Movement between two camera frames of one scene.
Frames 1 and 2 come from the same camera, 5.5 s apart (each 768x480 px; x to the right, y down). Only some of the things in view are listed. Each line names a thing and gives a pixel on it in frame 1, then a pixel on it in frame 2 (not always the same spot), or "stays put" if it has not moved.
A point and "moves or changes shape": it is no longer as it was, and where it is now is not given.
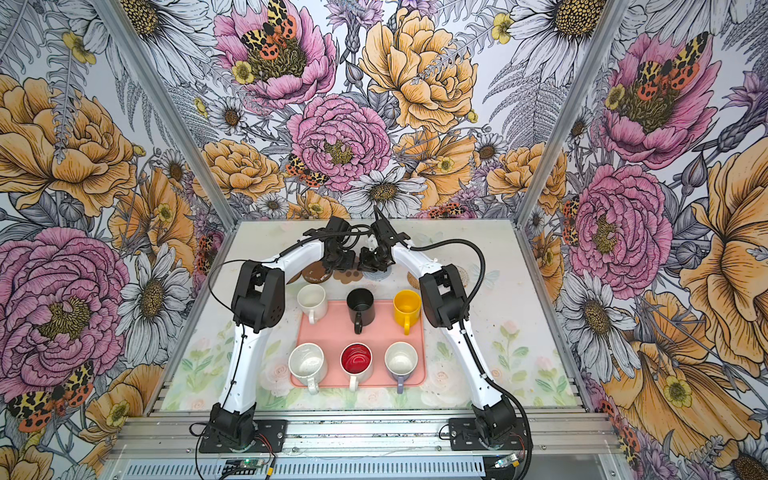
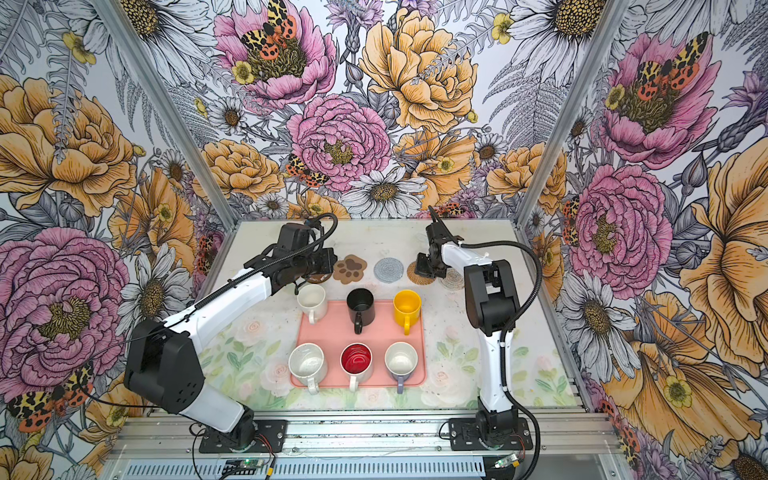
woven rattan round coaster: (413, 280) stays put
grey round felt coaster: (378, 275) moves or changes shape
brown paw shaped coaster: (348, 275) stays put
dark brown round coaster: (315, 273) stays put
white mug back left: (313, 301) stays put
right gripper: (364, 263) -> (421, 267)
